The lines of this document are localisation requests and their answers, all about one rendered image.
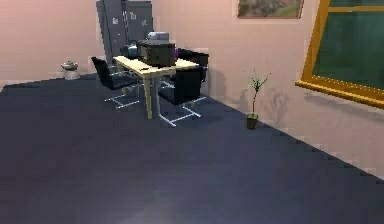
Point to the framed landscape picture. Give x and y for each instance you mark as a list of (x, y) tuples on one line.
[(269, 8)]

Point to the silver kettle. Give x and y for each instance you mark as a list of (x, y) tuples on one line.
[(130, 51)]

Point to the black chair with metal frame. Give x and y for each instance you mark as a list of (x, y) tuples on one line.
[(196, 57), (110, 79), (185, 87)]

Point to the small black spatula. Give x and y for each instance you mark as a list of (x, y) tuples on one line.
[(144, 69)]

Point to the silver toaster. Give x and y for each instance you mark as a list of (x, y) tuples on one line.
[(158, 35)]

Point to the house plant in brown pot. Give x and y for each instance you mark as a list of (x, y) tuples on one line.
[(253, 100)]

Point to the dark grey fridge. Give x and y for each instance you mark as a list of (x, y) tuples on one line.
[(115, 30)]

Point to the silver bin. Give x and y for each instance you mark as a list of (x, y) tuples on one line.
[(70, 68)]

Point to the window with orange frame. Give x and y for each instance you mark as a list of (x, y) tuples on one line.
[(350, 50)]

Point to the pale wooden table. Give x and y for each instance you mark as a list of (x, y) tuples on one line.
[(146, 71)]

